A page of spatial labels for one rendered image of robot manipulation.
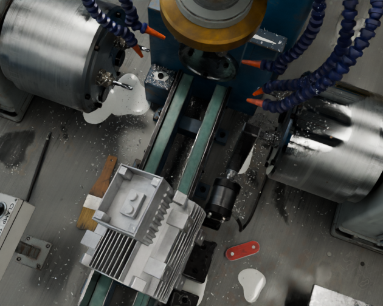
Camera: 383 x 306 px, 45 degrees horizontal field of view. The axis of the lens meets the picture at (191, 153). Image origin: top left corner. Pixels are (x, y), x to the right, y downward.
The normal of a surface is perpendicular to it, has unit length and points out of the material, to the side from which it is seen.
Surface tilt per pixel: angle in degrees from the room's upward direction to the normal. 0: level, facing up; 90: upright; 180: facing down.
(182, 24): 0
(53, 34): 17
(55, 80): 58
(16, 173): 0
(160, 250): 23
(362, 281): 0
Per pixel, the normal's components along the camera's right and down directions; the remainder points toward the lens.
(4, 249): 0.85, 0.15
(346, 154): -0.14, 0.21
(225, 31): 0.05, -0.31
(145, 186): -0.31, -0.44
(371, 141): -0.05, -0.04
